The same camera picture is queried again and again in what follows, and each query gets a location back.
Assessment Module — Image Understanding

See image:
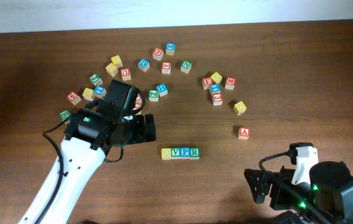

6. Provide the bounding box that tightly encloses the blue D block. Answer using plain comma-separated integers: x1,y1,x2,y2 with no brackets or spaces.
138,58,150,72

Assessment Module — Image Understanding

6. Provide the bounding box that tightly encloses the blue H block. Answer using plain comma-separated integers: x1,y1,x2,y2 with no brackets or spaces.
156,83,168,97

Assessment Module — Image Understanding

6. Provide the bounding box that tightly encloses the green B block far left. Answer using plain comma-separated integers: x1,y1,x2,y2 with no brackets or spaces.
59,110,71,121

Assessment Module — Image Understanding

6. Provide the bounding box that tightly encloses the red G block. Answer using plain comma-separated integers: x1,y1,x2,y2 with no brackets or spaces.
152,47,164,61

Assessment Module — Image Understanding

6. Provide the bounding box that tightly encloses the green J block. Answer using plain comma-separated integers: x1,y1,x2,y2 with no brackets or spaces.
89,73,103,86

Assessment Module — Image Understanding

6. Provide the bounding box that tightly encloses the red E block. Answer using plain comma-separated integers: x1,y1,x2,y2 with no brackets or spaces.
202,77,213,90

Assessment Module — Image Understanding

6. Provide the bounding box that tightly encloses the green Z block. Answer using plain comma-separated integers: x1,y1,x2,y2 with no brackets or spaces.
149,90,159,102

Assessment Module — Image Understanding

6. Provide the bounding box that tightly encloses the red Y block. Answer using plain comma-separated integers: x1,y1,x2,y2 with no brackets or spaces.
135,93,142,104

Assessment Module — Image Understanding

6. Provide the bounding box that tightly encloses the blue X block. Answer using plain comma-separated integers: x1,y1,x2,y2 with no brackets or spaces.
165,42,176,55

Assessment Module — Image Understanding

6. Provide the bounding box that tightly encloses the yellow block beside T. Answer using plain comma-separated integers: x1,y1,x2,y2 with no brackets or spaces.
82,88,95,101

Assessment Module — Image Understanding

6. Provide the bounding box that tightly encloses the red U block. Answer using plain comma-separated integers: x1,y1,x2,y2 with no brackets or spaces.
120,68,132,81

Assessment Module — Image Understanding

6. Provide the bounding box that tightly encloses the red 6 block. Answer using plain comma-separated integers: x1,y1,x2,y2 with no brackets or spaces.
66,91,81,105

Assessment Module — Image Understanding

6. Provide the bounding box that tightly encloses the red 3 block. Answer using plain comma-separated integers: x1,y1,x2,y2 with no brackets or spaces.
212,93,223,106

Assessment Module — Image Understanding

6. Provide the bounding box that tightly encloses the yellow block near E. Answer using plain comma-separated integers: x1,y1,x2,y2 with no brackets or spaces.
210,72,222,84

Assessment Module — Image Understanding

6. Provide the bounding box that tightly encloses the red I block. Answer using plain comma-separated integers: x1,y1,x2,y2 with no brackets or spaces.
133,103,142,115

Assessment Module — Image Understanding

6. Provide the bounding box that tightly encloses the red M block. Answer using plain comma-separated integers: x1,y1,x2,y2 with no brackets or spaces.
225,77,236,90

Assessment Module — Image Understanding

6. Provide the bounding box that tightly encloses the red K block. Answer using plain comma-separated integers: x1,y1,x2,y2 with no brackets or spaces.
161,62,172,74

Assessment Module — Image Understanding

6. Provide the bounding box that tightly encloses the green V block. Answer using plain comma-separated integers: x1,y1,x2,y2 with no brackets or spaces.
171,147,181,159

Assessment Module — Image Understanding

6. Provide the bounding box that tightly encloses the yellow block upper left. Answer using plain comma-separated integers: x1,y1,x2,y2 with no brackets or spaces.
111,55,123,68

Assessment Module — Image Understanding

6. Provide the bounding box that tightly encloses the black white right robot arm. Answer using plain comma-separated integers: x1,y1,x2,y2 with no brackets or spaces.
244,161,353,224

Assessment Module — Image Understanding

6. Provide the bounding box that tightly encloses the yellow C block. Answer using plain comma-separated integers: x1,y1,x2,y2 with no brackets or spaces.
161,148,172,160

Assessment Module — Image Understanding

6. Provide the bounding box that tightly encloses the green R block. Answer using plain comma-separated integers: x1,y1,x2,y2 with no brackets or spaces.
190,147,200,160

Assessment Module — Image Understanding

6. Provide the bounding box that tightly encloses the yellow S block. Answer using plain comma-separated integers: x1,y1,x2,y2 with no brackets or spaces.
233,101,247,115

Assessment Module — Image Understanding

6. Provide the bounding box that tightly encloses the blue P block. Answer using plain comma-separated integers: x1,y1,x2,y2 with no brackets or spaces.
180,147,190,159

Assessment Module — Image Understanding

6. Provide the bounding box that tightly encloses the blue T block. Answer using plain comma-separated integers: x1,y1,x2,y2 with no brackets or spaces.
93,86,106,99

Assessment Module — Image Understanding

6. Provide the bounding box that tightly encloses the green N block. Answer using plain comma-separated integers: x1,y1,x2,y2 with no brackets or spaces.
181,60,192,73

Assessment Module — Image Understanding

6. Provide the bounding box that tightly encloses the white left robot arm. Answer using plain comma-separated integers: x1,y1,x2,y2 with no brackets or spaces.
20,108,157,223

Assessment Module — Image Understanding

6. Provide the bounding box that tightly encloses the blue block near E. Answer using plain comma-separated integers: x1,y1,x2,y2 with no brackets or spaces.
209,83,221,95

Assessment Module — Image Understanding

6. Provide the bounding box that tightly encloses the red A block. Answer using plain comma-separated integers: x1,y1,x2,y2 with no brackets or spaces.
238,127,250,139

